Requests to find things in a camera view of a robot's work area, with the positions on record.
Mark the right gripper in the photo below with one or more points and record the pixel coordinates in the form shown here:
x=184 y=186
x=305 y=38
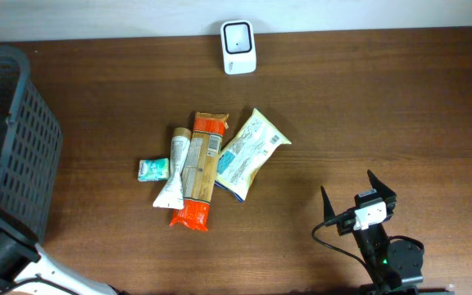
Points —
x=387 y=194

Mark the yellow white snack bag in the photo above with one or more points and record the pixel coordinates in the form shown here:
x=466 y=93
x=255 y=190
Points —
x=246 y=153

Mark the red spaghetti packet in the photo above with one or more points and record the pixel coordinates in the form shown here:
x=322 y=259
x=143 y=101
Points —
x=200 y=170

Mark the white tube with beige cap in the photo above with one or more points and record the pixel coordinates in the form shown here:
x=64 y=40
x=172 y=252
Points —
x=172 y=194

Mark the small teal tissue pack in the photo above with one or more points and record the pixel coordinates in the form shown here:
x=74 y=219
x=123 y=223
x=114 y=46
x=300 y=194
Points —
x=153 y=170

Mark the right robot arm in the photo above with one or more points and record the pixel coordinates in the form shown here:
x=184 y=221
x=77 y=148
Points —
x=392 y=262

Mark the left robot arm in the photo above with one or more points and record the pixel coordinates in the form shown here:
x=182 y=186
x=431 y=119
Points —
x=25 y=267

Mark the white barcode scanner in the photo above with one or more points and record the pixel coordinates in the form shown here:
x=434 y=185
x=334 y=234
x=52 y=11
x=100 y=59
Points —
x=238 y=47

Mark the grey plastic mesh basket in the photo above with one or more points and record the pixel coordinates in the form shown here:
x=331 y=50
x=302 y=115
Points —
x=30 y=144

